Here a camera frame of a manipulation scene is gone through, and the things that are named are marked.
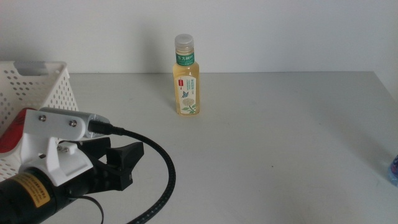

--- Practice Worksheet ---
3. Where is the red cola can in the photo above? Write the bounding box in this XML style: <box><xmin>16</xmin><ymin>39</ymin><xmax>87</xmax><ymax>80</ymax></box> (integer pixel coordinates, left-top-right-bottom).
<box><xmin>0</xmin><ymin>107</ymin><xmax>37</xmax><ymax>154</ymax></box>

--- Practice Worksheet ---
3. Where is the yellow tea bottle green label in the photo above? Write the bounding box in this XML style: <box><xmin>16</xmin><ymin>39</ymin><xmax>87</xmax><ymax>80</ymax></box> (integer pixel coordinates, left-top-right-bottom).
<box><xmin>172</xmin><ymin>33</ymin><xmax>201</xmax><ymax>117</ymax></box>

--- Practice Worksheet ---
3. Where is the clear blue water bottle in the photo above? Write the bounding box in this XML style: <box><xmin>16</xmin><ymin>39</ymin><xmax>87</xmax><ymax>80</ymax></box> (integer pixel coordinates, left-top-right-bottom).
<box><xmin>387</xmin><ymin>154</ymin><xmax>398</xmax><ymax>188</ymax></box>

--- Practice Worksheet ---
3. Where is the white perforated plastic basket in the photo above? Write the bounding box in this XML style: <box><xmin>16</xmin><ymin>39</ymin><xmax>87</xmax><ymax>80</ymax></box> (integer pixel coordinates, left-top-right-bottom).
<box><xmin>0</xmin><ymin>60</ymin><xmax>80</xmax><ymax>183</ymax></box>

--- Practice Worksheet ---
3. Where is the thin black left gripper cable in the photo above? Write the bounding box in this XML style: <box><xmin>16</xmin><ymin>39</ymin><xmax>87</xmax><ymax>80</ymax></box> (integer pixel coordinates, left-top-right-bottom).
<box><xmin>72</xmin><ymin>195</ymin><xmax>105</xmax><ymax>224</ymax></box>

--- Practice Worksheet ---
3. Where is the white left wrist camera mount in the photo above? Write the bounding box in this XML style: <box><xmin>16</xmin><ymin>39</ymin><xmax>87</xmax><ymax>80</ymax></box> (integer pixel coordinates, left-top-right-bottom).
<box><xmin>18</xmin><ymin>106</ymin><xmax>111</xmax><ymax>188</ymax></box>

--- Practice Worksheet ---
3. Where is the thick braided left camera cable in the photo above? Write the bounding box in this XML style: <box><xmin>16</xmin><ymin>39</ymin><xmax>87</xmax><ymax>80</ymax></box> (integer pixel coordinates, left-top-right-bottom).
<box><xmin>88</xmin><ymin>120</ymin><xmax>177</xmax><ymax>224</ymax></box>

